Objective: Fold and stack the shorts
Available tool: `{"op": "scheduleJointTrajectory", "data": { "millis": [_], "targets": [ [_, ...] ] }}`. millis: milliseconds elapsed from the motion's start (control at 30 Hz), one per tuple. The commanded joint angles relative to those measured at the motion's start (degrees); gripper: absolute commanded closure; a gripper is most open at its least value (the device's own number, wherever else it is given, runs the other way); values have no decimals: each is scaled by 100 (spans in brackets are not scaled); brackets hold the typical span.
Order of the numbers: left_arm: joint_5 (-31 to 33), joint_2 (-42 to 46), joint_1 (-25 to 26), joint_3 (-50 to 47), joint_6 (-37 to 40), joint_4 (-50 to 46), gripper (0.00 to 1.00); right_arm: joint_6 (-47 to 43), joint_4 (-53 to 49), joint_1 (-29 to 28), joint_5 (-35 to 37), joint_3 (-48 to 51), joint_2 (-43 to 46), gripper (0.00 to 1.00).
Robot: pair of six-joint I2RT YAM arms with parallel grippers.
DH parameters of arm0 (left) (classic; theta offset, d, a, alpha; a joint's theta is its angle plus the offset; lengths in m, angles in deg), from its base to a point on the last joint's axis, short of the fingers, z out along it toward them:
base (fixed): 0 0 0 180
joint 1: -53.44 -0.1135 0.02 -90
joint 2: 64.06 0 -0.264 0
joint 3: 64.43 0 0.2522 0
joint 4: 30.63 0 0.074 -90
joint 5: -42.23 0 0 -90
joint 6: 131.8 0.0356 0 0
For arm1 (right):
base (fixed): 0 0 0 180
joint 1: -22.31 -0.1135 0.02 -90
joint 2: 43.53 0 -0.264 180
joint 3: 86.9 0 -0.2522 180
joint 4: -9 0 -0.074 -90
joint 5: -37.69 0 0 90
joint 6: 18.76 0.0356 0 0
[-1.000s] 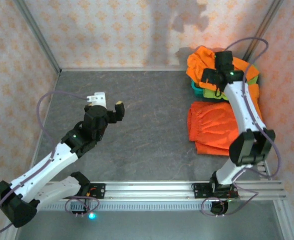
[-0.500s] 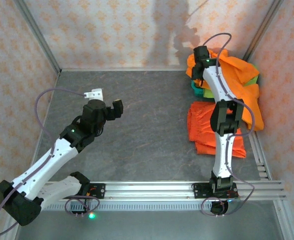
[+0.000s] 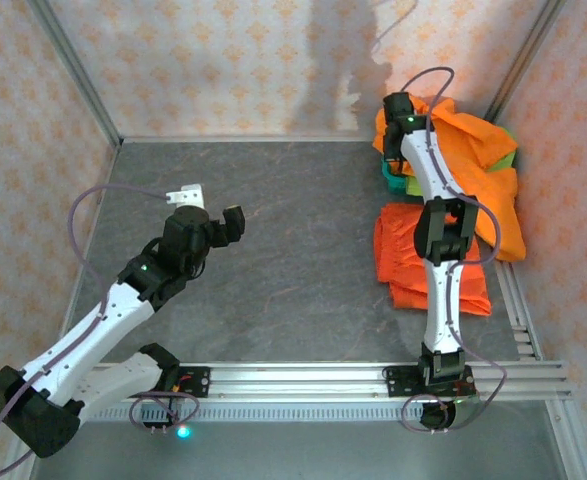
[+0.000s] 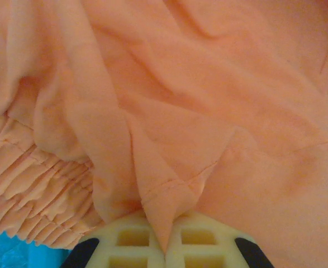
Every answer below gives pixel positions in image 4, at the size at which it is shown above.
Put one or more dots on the bright orange shorts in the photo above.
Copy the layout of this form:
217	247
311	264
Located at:
208	97

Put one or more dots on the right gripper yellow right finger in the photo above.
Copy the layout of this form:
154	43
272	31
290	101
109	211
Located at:
208	251

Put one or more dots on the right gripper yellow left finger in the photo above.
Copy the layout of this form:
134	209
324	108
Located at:
124	251

